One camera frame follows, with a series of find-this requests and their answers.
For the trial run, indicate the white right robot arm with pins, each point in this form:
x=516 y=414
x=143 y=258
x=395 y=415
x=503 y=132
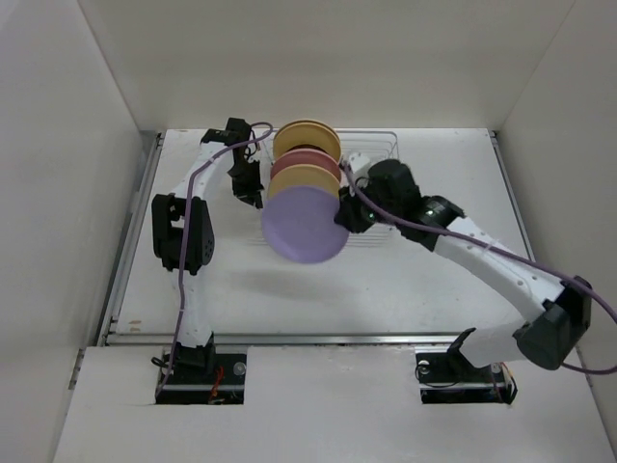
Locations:
x=555 y=311

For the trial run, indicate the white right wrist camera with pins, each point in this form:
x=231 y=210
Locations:
x=357 y=163

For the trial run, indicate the yellow rear plate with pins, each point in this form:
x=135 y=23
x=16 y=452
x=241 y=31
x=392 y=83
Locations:
x=309 y=133

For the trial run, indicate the pink plastic plate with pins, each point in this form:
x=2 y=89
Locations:
x=306 y=156

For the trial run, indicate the white foam front board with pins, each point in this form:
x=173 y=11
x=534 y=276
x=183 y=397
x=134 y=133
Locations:
x=319 y=404

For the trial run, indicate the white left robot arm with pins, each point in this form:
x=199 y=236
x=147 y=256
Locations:
x=182 y=232

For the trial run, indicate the white wire dish rack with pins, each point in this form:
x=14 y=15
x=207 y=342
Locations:
x=363 y=149

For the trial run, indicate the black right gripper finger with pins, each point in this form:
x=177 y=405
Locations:
x=347 y=196
x=347 y=218

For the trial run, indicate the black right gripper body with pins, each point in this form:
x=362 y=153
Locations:
x=367 y=188

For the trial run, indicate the purple plastic plate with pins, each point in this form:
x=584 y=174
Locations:
x=299 y=225

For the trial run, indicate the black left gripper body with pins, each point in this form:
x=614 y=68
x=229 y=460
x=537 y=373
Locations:
x=247 y=175

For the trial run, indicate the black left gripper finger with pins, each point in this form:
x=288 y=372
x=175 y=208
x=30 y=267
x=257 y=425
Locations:
x=241 y=193
x=254 y=197

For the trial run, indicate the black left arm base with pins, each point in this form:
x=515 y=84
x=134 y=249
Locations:
x=211 y=379

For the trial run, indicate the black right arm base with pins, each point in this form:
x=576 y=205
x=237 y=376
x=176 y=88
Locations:
x=449 y=378

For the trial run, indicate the yellow plate with logo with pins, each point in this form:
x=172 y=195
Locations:
x=303 y=175

